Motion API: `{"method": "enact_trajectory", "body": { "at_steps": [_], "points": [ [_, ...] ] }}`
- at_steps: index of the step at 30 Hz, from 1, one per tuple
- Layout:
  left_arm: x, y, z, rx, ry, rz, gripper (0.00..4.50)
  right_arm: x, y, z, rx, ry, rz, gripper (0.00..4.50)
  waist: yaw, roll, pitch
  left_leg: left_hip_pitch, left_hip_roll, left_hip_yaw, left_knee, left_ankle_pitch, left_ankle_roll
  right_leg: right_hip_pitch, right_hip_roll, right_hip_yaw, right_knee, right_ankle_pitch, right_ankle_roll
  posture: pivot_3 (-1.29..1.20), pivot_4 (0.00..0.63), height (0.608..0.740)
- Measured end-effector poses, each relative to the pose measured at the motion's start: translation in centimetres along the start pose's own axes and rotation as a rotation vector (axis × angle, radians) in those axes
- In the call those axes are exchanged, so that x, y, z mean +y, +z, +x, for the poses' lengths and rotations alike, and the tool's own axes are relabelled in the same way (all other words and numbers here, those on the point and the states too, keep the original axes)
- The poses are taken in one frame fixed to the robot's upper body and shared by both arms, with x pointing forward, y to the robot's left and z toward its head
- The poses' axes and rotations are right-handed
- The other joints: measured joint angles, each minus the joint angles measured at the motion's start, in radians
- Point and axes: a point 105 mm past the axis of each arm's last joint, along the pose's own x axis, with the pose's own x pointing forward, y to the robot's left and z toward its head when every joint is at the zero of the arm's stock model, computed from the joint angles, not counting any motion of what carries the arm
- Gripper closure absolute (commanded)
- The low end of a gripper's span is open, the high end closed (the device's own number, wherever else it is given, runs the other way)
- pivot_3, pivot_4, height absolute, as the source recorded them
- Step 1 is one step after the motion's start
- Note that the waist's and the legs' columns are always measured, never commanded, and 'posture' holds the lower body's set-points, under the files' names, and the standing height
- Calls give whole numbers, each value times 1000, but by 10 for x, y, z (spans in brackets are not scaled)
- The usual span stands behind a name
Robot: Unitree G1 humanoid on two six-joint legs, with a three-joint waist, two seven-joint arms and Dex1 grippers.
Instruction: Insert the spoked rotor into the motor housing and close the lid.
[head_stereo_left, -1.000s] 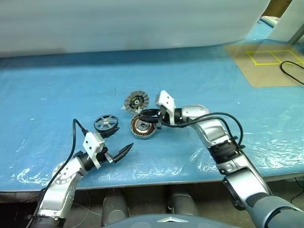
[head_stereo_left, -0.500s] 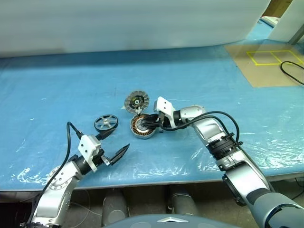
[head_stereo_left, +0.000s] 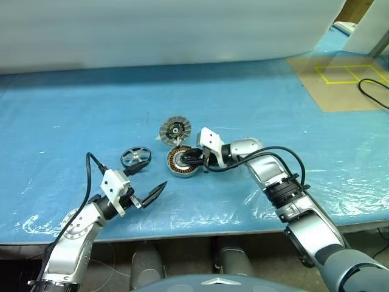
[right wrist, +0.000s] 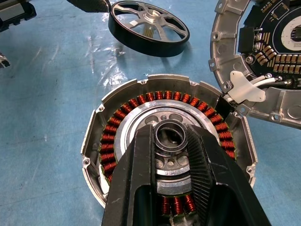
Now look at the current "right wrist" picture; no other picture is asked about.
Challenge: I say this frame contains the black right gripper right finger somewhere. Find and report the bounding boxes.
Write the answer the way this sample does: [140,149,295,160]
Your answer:
[185,124,279,226]

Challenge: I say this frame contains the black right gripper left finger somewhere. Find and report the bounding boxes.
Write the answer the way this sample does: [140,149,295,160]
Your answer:
[101,123,163,226]

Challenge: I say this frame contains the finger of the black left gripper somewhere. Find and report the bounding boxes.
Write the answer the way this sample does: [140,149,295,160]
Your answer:
[66,0,111,14]

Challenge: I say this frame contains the silver motor housing copper coils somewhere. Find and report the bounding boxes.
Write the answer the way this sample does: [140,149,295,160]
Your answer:
[80,74,257,209]

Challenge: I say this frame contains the spoked rotor black rim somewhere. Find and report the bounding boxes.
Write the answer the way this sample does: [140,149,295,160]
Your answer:
[108,0,190,57]

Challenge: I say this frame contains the silver motor lid circuit board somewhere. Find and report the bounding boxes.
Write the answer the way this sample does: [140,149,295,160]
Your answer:
[208,0,301,130]

